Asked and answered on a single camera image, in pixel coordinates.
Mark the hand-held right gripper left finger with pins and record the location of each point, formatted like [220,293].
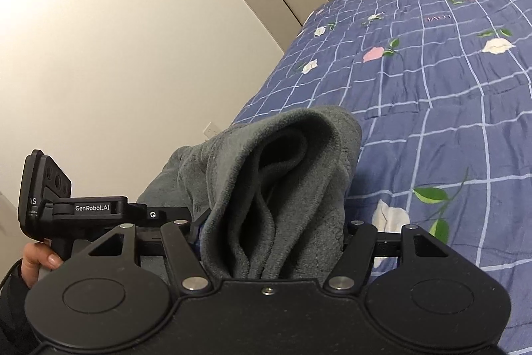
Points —
[183,255]

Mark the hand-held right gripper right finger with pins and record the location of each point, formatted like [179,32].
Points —
[353,255]

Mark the grey fleece pants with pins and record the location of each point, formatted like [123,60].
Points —
[291,172]

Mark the person's left hand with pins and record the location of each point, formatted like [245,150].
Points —
[35,259]

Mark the blue floral checkered blanket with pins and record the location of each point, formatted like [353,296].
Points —
[436,89]

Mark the white wall socket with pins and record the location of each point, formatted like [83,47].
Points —
[211,129]

